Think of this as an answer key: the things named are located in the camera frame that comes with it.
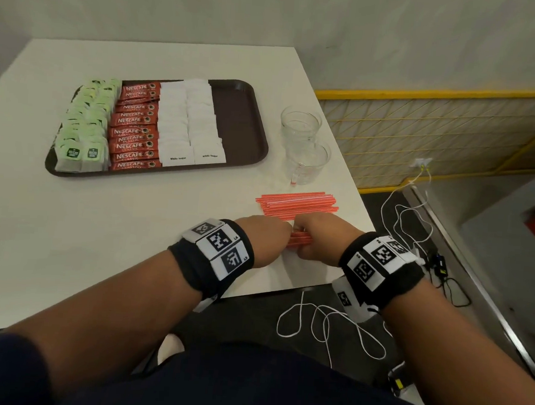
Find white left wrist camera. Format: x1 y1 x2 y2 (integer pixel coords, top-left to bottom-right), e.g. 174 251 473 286
193 293 220 315

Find person's left forearm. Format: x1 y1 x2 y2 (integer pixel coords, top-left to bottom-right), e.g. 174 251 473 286
2 238 204 404

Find black right wristband with markers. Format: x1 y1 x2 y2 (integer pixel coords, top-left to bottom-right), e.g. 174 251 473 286
335 230 428 312

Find black floor cable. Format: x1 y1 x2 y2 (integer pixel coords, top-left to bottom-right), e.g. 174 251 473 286
423 253 475 309

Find yellow mesh railing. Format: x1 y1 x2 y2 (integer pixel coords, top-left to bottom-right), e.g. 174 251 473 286
309 76 535 204

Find row of red Nescafe sachets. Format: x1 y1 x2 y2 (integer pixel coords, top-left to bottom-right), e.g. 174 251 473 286
106 78 168 174

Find pile of red stirrer sticks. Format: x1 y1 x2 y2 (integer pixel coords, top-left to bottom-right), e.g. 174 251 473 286
254 188 340 226

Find black glossy furniture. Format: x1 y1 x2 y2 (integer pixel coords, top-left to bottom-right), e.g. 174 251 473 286
135 273 407 394

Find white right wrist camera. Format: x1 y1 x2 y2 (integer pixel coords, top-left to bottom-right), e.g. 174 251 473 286
329 276 383 325

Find black power adapter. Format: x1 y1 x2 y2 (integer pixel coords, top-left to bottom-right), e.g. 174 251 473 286
427 252 450 279

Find clear patterned glass cup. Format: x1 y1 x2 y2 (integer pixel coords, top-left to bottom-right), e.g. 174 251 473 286
278 105 324 152
283 137 333 189

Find person's dark shirt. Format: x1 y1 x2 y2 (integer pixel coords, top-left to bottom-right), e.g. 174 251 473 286
60 330 467 405

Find person's right forearm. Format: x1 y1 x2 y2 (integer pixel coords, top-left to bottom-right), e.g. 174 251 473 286
377 279 535 405

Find brown tray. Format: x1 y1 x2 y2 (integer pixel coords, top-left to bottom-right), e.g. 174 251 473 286
44 68 274 190

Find orange stirrer sticks bundle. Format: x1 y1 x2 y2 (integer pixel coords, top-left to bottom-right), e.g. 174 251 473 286
285 228 314 251

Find white thin cord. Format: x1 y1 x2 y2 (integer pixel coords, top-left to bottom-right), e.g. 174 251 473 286
274 290 396 373

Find row of tea bags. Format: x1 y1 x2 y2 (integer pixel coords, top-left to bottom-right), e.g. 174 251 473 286
52 75 104 175
79 77 122 173

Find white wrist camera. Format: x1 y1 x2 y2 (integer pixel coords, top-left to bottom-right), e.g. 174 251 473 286
193 293 220 315
329 276 383 325

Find black left wristband with markers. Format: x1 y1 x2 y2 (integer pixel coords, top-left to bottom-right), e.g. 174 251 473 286
165 215 258 305

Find person's right hand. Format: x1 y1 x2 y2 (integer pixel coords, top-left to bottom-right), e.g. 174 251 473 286
290 210 367 270

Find black wristband with markers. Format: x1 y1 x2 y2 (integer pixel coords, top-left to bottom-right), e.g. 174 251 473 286
165 215 258 305
335 230 428 312

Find white cable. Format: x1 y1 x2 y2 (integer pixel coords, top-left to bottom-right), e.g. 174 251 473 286
377 155 443 265

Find person's left hand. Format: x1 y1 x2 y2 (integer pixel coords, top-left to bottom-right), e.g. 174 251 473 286
232 213 294 271

